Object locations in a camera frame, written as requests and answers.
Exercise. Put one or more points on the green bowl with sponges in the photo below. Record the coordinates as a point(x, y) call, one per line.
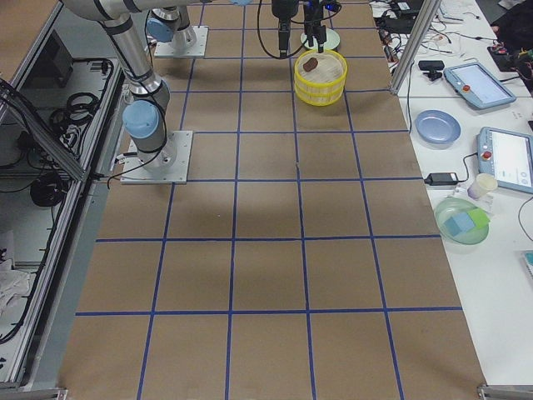
point(461, 221)

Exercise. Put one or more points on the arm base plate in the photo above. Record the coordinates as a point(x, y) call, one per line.
point(190, 42)
point(170, 165)

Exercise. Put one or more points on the teach pendant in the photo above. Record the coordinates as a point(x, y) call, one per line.
point(507, 156)
point(474, 83)

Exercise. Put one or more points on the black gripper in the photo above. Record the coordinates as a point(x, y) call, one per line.
point(311, 17)
point(283, 9)

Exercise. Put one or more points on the blue plate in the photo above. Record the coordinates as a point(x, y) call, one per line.
point(437, 129)

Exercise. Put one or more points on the yellow steamer basket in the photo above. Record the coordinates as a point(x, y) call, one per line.
point(331, 69)
point(318, 96)

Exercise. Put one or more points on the paper cup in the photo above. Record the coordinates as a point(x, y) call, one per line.
point(483, 184)

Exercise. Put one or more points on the black webcam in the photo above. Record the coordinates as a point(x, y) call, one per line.
point(432, 69)

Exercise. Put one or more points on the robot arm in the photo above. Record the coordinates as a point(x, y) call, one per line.
point(162, 23)
point(145, 118)

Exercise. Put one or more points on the brown bun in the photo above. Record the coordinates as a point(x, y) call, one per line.
point(310, 64)

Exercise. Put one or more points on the far teach pendant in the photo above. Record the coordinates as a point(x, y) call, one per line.
point(474, 83)

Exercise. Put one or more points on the black power adapter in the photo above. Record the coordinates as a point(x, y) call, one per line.
point(442, 179)

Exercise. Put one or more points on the light green plate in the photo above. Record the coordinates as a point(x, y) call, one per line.
point(332, 42)

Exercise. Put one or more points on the near teach pendant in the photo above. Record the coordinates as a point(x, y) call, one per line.
point(507, 156)

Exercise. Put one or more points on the aluminium frame post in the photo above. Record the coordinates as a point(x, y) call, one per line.
point(419, 30)

